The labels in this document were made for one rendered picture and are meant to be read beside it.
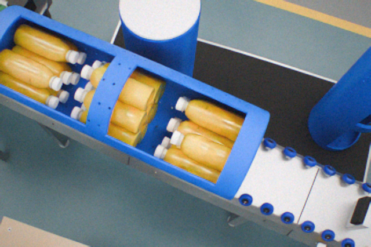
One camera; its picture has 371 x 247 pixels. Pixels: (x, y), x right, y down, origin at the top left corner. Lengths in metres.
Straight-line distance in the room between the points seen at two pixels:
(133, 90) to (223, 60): 1.24
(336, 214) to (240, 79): 1.11
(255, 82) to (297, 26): 0.54
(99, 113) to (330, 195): 0.81
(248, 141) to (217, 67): 1.26
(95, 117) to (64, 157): 1.24
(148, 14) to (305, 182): 0.77
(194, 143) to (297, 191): 0.44
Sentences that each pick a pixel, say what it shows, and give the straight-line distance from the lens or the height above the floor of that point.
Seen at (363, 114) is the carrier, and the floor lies 0.75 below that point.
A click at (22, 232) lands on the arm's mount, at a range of 1.53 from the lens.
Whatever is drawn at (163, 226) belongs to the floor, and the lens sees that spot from 2.48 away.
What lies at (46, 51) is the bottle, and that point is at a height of 1.13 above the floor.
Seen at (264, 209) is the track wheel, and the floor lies 0.97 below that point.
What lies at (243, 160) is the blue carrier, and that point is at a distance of 1.29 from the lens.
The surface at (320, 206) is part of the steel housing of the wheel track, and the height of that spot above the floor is 0.93.
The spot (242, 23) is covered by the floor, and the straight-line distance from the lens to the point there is 2.82.
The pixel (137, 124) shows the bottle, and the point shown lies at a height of 1.16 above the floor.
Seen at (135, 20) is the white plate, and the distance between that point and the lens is 1.63.
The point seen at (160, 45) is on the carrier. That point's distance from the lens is 1.62.
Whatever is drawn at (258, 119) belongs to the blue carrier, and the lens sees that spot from 1.33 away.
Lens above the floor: 2.47
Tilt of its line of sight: 75 degrees down
